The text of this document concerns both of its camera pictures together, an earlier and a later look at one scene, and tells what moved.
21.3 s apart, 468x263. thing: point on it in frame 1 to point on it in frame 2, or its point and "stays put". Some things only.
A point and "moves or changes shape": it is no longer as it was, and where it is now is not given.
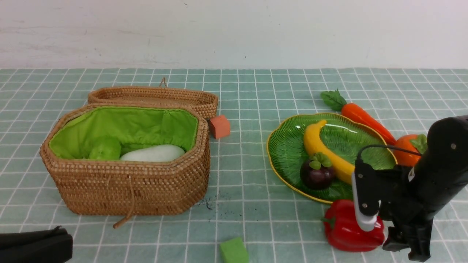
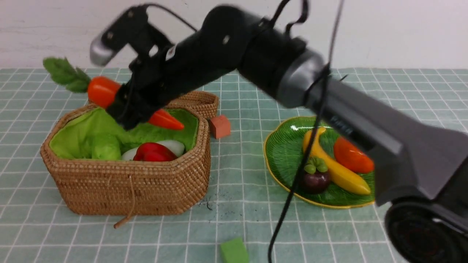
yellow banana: x=343 y=170 moves or changes shape
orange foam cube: x=220 y=125 stays put
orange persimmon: x=418 y=143 moves or changes shape
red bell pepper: x=344 y=233 to x=150 y=151
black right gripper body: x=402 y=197 to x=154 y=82
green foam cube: x=233 y=251 stays put
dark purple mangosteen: x=317 y=173 moves or changes shape
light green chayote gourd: x=108 y=148 stays put
